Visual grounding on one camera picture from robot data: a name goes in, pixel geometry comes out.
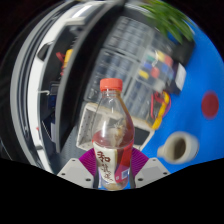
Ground yellow multimeter with leads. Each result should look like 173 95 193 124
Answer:
149 90 172 131

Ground flat black box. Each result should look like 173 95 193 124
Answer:
168 39 198 68

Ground green potted plant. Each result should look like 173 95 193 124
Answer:
139 0 196 44

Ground white perforated tray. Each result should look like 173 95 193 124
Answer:
75 101 156 153

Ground flat round red coaster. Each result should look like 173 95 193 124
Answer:
201 90 220 120

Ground clear compartment box, coloured parts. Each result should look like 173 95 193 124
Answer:
138 49 176 93

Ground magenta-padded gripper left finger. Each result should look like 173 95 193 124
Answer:
57 148 100 190

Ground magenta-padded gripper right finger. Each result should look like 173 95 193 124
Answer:
128 147 171 190

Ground clear red-capped drink bottle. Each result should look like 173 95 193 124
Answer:
91 78 135 191

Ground beige and grey ceramic mug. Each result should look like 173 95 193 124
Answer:
156 130 200 165

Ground dark overhead shelf unit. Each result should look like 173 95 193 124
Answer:
9 0 128 168

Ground small white-labelled dark box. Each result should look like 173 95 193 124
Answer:
164 61 188 96

